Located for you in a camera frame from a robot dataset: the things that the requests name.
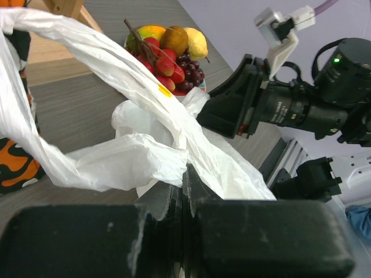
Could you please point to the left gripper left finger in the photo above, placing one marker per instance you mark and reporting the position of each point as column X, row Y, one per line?
column 137, row 240

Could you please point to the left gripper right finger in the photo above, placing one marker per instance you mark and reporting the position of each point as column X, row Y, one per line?
column 260, row 238

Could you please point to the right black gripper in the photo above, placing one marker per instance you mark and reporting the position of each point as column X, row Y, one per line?
column 235, row 101

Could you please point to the red cherry bunch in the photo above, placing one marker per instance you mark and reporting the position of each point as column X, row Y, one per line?
column 160, row 62

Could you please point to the brown kiwi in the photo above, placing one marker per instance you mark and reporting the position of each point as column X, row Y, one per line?
column 174, row 38

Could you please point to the white plastic bag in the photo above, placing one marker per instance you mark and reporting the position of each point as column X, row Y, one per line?
column 133, row 159

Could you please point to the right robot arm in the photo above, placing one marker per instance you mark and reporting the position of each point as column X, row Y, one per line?
column 338, row 101

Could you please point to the red teal plate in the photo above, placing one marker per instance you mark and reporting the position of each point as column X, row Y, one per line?
column 172, row 54

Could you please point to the purple grape bunch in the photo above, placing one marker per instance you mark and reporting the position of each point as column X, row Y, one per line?
column 191, row 75

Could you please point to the yellow pear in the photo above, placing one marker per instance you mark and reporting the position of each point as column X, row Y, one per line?
column 197, row 44

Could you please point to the orange green mango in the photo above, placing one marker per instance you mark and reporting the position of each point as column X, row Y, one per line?
column 153, row 32

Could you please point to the orange camouflage cloth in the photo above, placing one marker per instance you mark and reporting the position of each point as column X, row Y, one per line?
column 18, row 168

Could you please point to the wooden clothes rack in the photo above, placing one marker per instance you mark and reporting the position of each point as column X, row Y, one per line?
column 50, row 61

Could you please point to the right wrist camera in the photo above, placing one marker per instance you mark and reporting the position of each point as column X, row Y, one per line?
column 279, row 33

